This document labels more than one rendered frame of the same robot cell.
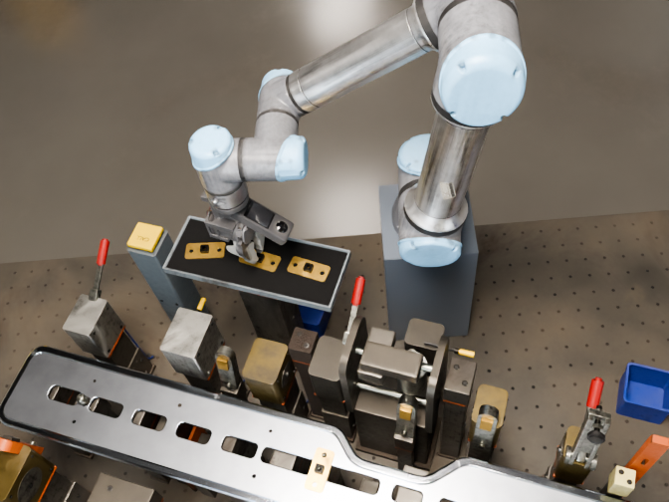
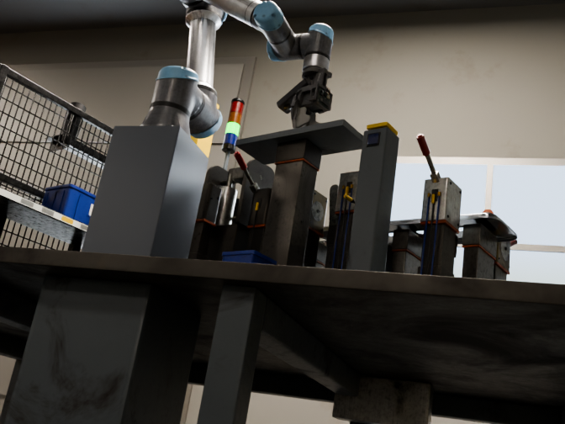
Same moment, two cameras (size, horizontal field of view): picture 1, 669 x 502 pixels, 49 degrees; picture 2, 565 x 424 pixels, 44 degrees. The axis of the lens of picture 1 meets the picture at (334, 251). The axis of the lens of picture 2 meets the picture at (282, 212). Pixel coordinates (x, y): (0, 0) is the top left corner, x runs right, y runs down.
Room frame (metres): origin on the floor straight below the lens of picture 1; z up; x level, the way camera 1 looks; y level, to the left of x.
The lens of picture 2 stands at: (2.56, 0.56, 0.32)
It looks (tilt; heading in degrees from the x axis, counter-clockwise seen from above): 20 degrees up; 194
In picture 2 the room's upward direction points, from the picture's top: 9 degrees clockwise
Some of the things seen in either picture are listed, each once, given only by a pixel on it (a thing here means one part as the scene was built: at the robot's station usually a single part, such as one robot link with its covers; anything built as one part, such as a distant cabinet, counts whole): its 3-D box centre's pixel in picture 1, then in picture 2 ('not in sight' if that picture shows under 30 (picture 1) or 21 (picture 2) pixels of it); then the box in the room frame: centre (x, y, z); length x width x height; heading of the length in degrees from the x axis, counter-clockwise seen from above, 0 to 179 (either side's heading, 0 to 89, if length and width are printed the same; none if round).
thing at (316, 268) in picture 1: (308, 268); not in sight; (0.79, 0.06, 1.17); 0.08 x 0.04 x 0.01; 60
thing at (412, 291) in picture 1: (425, 265); (147, 209); (0.91, -0.21, 0.90); 0.20 x 0.20 x 0.40; 84
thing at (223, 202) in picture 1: (225, 188); (316, 68); (0.84, 0.17, 1.40); 0.08 x 0.08 x 0.05
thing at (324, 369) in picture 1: (339, 387); (257, 251); (0.64, 0.04, 0.89); 0.12 x 0.07 x 0.38; 154
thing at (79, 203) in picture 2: not in sight; (85, 215); (0.20, -0.79, 1.10); 0.30 x 0.17 x 0.13; 155
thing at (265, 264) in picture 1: (259, 258); not in sight; (0.83, 0.16, 1.17); 0.08 x 0.04 x 0.01; 59
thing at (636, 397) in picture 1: (645, 393); not in sight; (0.55, -0.66, 0.75); 0.11 x 0.10 x 0.09; 64
